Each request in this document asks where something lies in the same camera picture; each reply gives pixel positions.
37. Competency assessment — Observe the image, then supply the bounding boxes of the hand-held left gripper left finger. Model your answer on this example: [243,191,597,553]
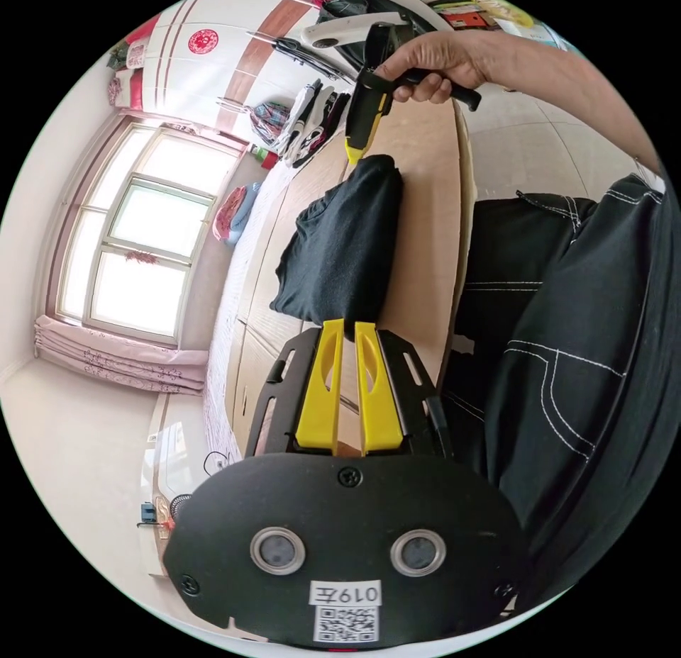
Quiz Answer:
[295,319,345,452]

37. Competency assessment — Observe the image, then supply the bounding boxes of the window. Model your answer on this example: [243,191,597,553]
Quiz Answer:
[46,114,251,346]

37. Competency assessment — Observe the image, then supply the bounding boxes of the person's right hand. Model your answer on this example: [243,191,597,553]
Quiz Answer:
[378,30,492,106]

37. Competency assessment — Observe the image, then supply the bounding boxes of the black long-sleeve shirt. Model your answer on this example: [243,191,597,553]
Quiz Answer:
[270,154,404,342]

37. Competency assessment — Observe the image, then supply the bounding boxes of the shelf with colourful items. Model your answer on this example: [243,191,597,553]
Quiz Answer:
[385,0,570,50]

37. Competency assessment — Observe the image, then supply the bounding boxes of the pink curtain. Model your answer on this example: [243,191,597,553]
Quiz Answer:
[33,316,209,396]

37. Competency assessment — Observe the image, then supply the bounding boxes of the pink and blue rolled blanket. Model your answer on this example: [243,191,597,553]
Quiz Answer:
[211,183,262,246]

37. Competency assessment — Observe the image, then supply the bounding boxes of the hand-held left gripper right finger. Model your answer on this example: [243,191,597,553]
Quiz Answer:
[355,321,403,457]

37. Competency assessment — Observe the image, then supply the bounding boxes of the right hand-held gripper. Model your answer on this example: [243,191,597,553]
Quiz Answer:
[344,21,483,165]

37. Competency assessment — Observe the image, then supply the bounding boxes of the plaid bag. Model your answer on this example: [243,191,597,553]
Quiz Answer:
[248,101,292,144]

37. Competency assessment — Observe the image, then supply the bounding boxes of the pile of clothes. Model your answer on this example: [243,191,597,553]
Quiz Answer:
[273,79,353,169]

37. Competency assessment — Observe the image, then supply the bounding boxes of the person's body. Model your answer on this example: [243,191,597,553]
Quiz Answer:
[440,172,681,614]

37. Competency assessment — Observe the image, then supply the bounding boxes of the person's right forearm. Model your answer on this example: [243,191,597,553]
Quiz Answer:
[477,29,669,178]

